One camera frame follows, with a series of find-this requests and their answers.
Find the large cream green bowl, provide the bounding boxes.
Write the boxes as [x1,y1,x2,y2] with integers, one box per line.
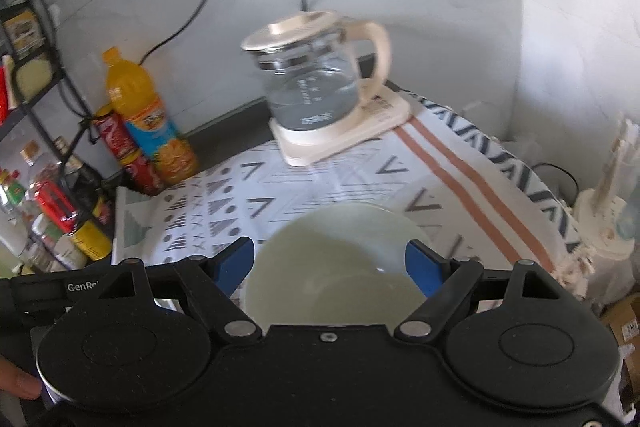
[242,202,430,331]

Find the person's hand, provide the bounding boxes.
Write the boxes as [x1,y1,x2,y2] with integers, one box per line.
[0,357,42,400]

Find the patterned white cloth mat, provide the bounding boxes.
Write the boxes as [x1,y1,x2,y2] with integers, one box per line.
[112,92,585,294]

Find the red yellow can lower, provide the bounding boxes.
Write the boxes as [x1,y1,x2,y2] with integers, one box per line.
[119,150,165,196]

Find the orange juice bottle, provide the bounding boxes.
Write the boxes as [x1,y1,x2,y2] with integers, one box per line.
[102,46,198,185]

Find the dark soy sauce bottle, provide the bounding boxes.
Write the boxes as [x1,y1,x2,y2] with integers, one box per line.
[19,141,114,263]

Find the cream kettle base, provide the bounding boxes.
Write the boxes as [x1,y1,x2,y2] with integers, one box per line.
[269,87,411,167]

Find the cream utensil holder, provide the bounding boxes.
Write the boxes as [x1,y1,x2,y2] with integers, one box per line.
[553,115,639,310]

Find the cardboard box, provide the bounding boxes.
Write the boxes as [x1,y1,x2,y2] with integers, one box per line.
[602,293,639,357]

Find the red cola can upper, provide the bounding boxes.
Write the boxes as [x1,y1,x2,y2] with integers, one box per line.
[92,104,139,165]

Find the black metal rack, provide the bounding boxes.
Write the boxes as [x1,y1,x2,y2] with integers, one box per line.
[0,0,122,275]

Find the glass kettle cream lid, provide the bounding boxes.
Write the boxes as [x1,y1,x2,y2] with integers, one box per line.
[241,11,392,132]

